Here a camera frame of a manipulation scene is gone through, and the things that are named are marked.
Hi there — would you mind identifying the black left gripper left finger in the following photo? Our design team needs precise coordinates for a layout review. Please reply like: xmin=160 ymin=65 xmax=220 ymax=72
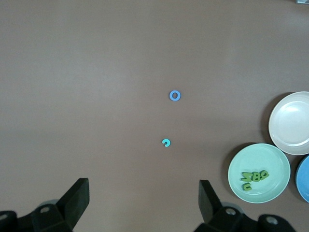
xmin=0 ymin=178 xmax=90 ymax=232

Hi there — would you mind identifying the green round plate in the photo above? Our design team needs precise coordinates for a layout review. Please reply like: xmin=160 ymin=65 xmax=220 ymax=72
xmin=227 ymin=143 xmax=291 ymax=203

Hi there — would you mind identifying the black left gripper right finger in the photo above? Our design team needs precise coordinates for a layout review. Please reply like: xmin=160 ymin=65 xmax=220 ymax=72
xmin=193 ymin=180 xmax=297 ymax=232

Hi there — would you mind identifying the blue foam letter O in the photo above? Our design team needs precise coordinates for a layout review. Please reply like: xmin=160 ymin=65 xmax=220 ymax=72
xmin=169 ymin=90 xmax=182 ymax=102

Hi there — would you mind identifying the blue round plate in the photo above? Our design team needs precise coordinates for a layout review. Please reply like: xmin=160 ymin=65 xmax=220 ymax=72
xmin=294 ymin=154 xmax=309 ymax=203

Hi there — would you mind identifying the beige round plate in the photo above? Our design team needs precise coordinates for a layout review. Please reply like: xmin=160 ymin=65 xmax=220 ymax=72
xmin=268 ymin=91 xmax=309 ymax=156

